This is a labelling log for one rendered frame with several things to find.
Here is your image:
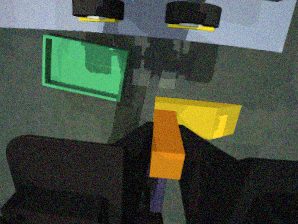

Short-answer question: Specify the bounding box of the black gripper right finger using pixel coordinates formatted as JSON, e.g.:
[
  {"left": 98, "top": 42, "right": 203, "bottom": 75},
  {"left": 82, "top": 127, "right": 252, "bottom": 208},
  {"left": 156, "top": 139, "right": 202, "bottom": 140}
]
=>
[{"left": 178, "top": 124, "right": 298, "bottom": 224}]

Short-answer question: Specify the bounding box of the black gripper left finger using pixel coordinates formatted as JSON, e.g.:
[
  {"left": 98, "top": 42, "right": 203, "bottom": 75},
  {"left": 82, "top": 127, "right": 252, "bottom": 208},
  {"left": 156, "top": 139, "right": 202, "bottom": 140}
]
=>
[{"left": 6, "top": 121, "right": 154, "bottom": 224}]

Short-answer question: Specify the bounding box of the green tray floor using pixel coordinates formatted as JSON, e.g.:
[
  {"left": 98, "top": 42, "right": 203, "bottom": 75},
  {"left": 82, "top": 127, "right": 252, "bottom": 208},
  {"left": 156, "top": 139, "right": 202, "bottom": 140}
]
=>
[{"left": 51, "top": 39, "right": 124, "bottom": 95}]

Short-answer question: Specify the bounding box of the green tray rim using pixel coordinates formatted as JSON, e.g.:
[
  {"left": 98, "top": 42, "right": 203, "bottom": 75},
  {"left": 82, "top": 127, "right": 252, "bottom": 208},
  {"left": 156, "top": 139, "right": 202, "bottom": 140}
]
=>
[{"left": 42, "top": 34, "right": 130, "bottom": 102}]

